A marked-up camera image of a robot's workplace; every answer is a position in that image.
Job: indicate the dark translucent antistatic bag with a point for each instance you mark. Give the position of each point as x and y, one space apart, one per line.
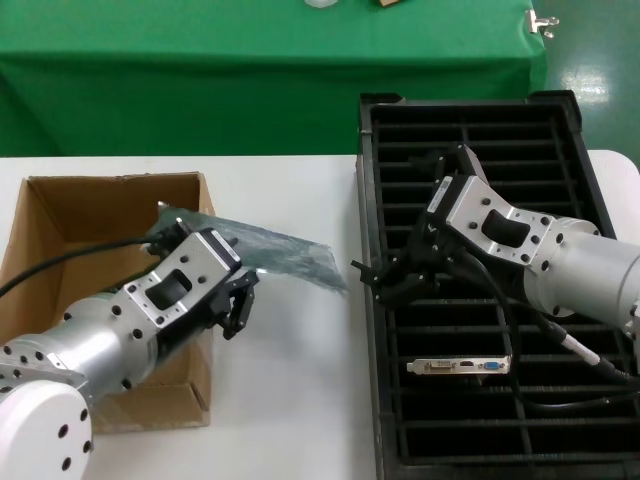
290 255

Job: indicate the black slotted container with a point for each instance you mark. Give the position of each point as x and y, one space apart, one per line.
475 101

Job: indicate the silver binder clip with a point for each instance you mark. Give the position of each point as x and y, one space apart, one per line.
537 22

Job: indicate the flat open cardboard carton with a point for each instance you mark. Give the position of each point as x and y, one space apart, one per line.
386 2

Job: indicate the green tablecloth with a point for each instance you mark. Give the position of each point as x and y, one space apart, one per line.
200 75

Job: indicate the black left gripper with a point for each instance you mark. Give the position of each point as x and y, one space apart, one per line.
195 325

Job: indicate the white tape roll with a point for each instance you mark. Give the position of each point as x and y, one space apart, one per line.
320 3

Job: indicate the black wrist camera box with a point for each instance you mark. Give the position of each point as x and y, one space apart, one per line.
225 250
440 200

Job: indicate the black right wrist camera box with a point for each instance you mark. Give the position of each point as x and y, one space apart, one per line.
440 200

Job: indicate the brown cardboard box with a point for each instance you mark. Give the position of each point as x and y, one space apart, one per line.
100 205

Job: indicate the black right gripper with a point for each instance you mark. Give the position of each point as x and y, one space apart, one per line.
435 250

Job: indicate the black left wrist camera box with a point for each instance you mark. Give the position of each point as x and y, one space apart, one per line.
225 250

